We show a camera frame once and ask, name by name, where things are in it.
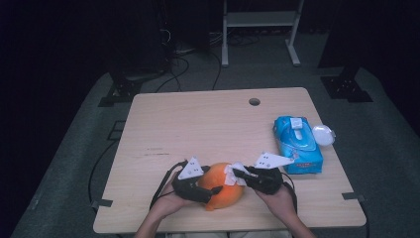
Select bundle of dark cables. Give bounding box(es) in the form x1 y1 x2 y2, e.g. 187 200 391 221
227 32 263 48

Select black stand base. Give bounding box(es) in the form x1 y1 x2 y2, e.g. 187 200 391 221
319 63 374 104
97 65 166 108

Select blue wet wipe pack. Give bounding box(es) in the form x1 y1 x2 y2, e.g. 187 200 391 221
271 114 325 176

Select left hand-held gripper black cable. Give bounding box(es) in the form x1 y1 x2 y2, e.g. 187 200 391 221
149 160 189 211

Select white metal stand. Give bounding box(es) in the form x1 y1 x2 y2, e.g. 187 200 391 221
220 0 305 68

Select white wet wipe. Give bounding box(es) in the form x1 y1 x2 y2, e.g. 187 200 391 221
223 161 253 187

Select black floor cable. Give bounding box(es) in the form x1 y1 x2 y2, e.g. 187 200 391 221
210 50 223 91
154 55 191 94
86 138 121 206

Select right hand-held gripper black cable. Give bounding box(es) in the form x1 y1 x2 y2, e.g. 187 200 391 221
280 171 299 213

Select person's right hand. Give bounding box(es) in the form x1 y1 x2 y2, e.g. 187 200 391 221
255 184 298 221

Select grey tape strip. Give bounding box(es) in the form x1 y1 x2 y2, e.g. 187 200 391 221
341 191 367 203
90 198 114 210

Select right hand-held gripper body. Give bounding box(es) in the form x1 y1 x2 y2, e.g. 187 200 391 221
244 151 295 195

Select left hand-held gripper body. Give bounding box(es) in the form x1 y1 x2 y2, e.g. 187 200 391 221
170 156 213 203

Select person's pale trousers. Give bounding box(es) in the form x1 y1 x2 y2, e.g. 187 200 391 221
163 230 294 238

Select clear round plastic lid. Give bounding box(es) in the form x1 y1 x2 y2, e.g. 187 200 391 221
311 123 337 148

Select hand-held gripper black cable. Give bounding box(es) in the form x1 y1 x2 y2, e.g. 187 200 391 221
280 171 299 213
149 160 189 211

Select orange plush toy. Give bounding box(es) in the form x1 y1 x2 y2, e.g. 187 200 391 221
197 162 247 212

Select person's left hand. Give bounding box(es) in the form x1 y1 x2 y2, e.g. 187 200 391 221
150 179 199 219

